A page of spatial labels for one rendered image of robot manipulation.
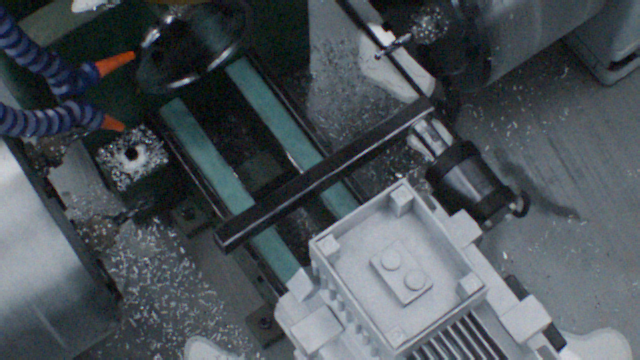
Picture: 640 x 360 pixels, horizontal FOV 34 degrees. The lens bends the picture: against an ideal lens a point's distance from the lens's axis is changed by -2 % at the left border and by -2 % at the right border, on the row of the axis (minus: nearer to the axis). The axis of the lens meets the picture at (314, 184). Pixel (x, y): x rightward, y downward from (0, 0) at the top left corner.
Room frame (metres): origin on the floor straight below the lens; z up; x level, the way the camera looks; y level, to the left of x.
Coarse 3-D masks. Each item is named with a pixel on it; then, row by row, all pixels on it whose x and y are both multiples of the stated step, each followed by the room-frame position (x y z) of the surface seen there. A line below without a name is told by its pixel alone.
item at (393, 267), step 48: (384, 192) 0.33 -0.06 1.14; (336, 240) 0.30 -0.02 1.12; (384, 240) 0.30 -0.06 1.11; (432, 240) 0.30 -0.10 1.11; (336, 288) 0.26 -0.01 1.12; (384, 288) 0.26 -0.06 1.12; (432, 288) 0.26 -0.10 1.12; (480, 288) 0.25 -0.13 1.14; (384, 336) 0.21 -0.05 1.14; (432, 336) 0.22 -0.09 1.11
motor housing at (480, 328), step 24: (480, 264) 0.29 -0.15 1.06; (504, 288) 0.27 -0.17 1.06; (288, 312) 0.26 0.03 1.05; (312, 312) 0.26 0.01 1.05; (336, 312) 0.25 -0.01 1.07; (480, 312) 0.24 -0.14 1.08; (504, 312) 0.25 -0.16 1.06; (288, 336) 0.25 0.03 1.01; (360, 336) 0.23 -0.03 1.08; (456, 336) 0.21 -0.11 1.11; (480, 336) 0.21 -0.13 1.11; (504, 336) 0.22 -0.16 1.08
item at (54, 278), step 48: (0, 144) 0.39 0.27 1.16; (48, 144) 0.43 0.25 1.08; (0, 192) 0.34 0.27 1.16; (48, 192) 0.35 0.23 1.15; (0, 240) 0.30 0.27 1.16; (48, 240) 0.30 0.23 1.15; (96, 240) 0.33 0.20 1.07; (0, 288) 0.27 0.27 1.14; (48, 288) 0.27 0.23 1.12; (96, 288) 0.27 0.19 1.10; (0, 336) 0.23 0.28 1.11; (48, 336) 0.24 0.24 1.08; (96, 336) 0.25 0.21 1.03
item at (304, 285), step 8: (424, 192) 0.36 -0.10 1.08; (424, 200) 0.35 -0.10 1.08; (432, 208) 0.34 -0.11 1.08; (296, 272) 0.28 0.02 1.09; (304, 272) 0.28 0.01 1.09; (312, 272) 0.28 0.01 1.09; (288, 280) 0.28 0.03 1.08; (296, 280) 0.28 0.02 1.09; (304, 280) 0.28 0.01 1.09; (312, 280) 0.28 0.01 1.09; (288, 288) 0.27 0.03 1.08; (296, 288) 0.27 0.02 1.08; (304, 288) 0.27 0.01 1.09; (312, 288) 0.27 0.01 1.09; (320, 288) 0.27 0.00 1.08; (296, 296) 0.27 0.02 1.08; (304, 296) 0.26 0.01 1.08; (312, 296) 0.27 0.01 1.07; (536, 352) 0.20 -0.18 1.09; (544, 352) 0.20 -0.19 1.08
